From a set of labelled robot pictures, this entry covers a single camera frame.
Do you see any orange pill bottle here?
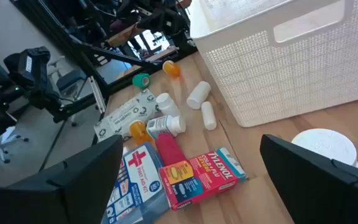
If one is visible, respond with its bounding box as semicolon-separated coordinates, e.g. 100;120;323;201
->
162;60;181;78
129;120;154;146

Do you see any white round-cap bottle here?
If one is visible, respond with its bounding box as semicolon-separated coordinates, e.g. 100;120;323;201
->
155;92;181;118

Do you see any red Tylenol box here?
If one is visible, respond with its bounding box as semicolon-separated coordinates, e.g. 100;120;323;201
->
158;146;249;212

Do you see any white woven plastic basket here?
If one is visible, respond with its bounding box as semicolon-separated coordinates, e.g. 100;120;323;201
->
188;0;358;128

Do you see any black metal table frame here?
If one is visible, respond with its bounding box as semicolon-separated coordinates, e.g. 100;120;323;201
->
9;0;198;100

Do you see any teal bandage roll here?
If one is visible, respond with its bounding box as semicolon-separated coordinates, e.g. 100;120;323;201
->
132;73;151;89

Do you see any large white pill bottle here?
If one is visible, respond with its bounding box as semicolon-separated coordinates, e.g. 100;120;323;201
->
186;80;212;110

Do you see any blue first aid kit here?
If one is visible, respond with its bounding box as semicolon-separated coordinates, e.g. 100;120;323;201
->
100;142;170;224

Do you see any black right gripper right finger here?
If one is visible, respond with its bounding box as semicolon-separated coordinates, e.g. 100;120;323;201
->
259;134;358;224

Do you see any white bottle with printed label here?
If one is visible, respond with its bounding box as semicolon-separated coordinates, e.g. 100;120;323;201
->
146;114;186;140

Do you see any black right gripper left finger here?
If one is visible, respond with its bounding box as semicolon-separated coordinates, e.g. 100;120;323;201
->
0;134;124;224

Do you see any white round lid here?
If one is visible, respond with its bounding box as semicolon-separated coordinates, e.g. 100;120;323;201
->
291;128;358;170

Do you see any small white pill bottle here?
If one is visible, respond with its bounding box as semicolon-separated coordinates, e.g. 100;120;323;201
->
201;101;218;131

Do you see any red bandage roll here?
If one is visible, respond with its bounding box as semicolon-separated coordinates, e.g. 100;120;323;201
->
155;133;186;167

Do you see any white printed gauze package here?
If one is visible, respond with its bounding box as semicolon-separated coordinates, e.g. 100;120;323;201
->
93;88;161;142

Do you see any office chair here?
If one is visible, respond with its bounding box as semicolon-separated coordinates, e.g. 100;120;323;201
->
47;55;88;100

